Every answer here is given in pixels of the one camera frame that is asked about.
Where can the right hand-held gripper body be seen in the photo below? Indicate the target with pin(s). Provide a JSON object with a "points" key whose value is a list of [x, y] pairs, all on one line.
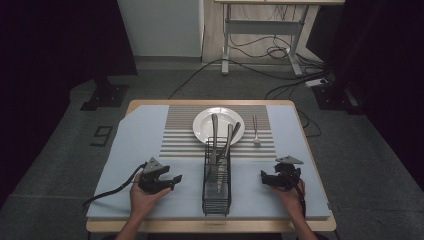
{"points": [[287, 174]]}

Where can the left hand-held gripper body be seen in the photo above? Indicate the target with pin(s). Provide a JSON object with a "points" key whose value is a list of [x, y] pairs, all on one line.
{"points": [[154, 176]]}

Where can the person's right hand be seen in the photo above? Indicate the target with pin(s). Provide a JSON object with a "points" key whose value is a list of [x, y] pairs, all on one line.
{"points": [[290, 198]]}

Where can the person's left hand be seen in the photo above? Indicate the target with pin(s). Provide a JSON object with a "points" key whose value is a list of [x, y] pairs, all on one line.
{"points": [[143, 200]]}

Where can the light blue foam mat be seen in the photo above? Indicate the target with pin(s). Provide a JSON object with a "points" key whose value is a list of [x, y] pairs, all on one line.
{"points": [[140, 146]]}

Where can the striped placemat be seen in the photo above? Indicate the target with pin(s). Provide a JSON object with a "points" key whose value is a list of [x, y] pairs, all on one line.
{"points": [[180, 140]]}

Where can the silver fork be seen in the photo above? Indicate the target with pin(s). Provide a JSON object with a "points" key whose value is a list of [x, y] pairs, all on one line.
{"points": [[256, 131]]}

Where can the white round plate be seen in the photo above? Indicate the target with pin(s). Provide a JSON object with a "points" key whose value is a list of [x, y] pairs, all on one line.
{"points": [[204, 128]]}

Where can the silver table knife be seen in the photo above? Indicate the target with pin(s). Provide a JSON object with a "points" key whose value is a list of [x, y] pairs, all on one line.
{"points": [[214, 133]]}

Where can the white power strip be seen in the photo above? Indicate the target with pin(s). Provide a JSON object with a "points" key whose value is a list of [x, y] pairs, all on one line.
{"points": [[316, 82]]}

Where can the dark curtain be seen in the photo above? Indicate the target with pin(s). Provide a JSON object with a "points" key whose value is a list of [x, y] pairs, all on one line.
{"points": [[383, 66], [53, 50]]}

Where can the desk with white legs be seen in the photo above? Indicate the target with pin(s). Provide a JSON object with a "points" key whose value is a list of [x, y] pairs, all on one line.
{"points": [[263, 26]]}

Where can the white cabinet panel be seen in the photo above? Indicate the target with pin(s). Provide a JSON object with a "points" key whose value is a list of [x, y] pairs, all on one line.
{"points": [[160, 28]]}

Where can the black floor socket frame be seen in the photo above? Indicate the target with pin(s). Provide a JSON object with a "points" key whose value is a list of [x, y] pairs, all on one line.
{"points": [[102, 135]]}

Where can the black stand base plate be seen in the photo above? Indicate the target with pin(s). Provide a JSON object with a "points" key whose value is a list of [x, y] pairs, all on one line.
{"points": [[106, 96], [336, 98]]}

